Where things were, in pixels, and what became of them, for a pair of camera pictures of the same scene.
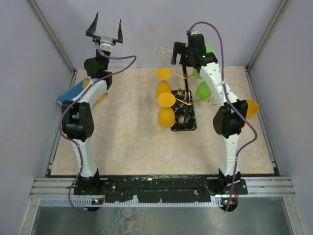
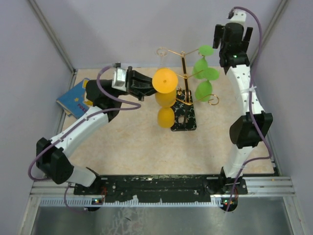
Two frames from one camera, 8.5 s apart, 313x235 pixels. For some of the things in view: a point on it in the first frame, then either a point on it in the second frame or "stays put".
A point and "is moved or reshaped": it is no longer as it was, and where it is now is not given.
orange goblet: [163, 74] -> [166, 100]
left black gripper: [91, 30] -> [142, 82]
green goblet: [203, 90] stays put
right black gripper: [179, 48] -> [218, 33]
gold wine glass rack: [185, 115] stays put
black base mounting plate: [114, 189] stays put
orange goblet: [166, 116] stays put
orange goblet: [253, 108] is moved or reshaped
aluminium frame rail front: [270, 186] stays put
